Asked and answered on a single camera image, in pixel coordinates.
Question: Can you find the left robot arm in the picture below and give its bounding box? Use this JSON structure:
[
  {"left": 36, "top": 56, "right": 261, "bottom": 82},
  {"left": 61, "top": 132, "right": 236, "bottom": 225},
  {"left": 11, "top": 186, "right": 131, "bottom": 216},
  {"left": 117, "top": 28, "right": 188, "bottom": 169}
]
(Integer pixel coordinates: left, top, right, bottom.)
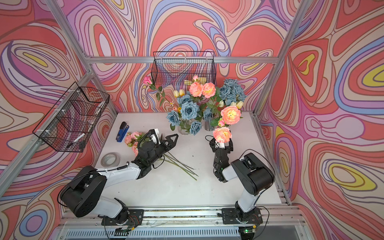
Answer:
[{"left": 58, "top": 129, "right": 179, "bottom": 227}]

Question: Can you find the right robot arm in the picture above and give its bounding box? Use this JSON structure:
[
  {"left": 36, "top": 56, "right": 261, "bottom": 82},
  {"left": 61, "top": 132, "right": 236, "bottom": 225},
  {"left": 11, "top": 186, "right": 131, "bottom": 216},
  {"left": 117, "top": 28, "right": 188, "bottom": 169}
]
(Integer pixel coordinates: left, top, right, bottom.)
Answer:
[{"left": 209, "top": 139, "right": 275, "bottom": 226}]

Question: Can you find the ribbed glass vase with ribbon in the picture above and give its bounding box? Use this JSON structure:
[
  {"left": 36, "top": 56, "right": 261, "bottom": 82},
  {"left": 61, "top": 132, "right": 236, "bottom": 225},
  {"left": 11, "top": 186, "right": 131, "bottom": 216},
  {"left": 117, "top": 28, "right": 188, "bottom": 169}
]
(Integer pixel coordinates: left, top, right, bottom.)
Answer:
[{"left": 204, "top": 119, "right": 215, "bottom": 132}]

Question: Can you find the blue stapler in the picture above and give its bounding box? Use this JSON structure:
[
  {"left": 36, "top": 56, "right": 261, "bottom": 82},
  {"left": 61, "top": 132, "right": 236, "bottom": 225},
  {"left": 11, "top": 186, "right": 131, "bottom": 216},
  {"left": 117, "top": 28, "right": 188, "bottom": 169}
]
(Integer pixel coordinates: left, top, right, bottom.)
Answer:
[{"left": 116, "top": 122, "right": 130, "bottom": 143}]

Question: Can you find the blue rose bouquet left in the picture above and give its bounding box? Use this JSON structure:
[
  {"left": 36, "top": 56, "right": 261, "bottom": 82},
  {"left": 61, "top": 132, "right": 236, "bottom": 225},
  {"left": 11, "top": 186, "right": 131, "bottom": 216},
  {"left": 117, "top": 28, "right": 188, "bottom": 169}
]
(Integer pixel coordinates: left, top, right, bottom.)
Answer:
[{"left": 167, "top": 90, "right": 214, "bottom": 136}]

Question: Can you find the blue rose bouquet right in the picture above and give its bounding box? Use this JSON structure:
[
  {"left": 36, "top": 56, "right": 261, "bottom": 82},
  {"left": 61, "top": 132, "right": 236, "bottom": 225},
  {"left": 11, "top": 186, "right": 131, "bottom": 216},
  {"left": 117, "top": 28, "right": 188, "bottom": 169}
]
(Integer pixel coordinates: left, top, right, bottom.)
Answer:
[{"left": 219, "top": 79, "right": 247, "bottom": 106}]

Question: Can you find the black wire basket back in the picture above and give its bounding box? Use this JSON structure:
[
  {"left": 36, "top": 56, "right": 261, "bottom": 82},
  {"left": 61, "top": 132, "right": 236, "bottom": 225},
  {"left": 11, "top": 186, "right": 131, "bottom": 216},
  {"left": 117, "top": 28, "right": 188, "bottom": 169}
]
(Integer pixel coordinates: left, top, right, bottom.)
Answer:
[{"left": 151, "top": 50, "right": 217, "bottom": 90}]

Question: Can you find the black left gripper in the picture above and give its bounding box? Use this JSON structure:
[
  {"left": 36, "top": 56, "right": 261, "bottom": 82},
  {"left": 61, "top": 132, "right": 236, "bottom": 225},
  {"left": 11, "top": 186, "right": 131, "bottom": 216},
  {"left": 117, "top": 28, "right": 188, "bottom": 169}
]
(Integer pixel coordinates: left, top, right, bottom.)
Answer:
[{"left": 147, "top": 134, "right": 178, "bottom": 168}]

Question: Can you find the pink rose bunch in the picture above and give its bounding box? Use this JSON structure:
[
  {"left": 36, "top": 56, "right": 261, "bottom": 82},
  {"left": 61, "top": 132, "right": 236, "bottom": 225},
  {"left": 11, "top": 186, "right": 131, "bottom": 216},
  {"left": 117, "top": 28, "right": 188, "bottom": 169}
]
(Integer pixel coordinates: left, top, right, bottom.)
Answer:
[
  {"left": 189, "top": 75, "right": 217, "bottom": 99},
  {"left": 210, "top": 106, "right": 242, "bottom": 144}
]

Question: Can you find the magenta rosebud stem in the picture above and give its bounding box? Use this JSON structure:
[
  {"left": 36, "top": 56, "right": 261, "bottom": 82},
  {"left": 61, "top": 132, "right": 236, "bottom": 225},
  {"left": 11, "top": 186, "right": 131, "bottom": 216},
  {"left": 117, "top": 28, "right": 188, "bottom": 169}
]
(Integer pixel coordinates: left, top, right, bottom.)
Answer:
[{"left": 143, "top": 76, "right": 167, "bottom": 105}]

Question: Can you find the blue rose bouquet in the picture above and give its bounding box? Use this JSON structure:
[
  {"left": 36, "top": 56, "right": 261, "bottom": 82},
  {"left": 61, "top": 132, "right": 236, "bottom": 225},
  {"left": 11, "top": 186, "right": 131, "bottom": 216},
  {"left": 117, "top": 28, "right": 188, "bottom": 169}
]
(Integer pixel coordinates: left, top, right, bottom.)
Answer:
[
  {"left": 219, "top": 79, "right": 247, "bottom": 106},
  {"left": 167, "top": 90, "right": 214, "bottom": 136}
]

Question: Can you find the black wire basket left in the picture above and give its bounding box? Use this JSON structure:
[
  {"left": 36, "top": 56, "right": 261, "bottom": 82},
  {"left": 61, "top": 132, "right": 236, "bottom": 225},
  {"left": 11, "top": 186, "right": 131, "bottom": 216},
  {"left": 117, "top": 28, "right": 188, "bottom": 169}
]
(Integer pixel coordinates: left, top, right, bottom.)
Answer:
[{"left": 33, "top": 83, "right": 110, "bottom": 153}]

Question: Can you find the white tape roll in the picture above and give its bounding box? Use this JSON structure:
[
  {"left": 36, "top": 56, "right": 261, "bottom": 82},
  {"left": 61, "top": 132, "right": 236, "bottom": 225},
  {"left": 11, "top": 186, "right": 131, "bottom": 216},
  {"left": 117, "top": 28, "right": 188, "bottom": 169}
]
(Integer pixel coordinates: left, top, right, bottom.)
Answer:
[{"left": 101, "top": 153, "right": 120, "bottom": 168}]

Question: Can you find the yellow sponge in basket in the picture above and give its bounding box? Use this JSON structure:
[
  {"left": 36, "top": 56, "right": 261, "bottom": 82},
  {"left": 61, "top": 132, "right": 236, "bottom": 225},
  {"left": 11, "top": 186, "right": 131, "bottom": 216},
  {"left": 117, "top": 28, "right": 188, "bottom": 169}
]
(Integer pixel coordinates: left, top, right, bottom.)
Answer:
[{"left": 184, "top": 77, "right": 207, "bottom": 86}]

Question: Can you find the pale pink rose stem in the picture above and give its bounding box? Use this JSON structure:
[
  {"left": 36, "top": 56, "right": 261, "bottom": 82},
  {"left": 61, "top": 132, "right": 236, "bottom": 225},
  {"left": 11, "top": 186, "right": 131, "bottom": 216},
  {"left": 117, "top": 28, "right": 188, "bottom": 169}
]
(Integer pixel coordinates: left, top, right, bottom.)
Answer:
[{"left": 131, "top": 132, "right": 144, "bottom": 142}]

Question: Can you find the black wire basket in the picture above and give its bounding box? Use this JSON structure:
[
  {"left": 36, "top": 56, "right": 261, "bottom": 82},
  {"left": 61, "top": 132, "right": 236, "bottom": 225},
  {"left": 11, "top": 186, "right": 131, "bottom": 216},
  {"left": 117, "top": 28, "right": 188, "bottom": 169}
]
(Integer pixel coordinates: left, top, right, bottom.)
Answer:
[
  {"left": 151, "top": 50, "right": 217, "bottom": 90},
  {"left": 33, "top": 83, "right": 110, "bottom": 153}
]

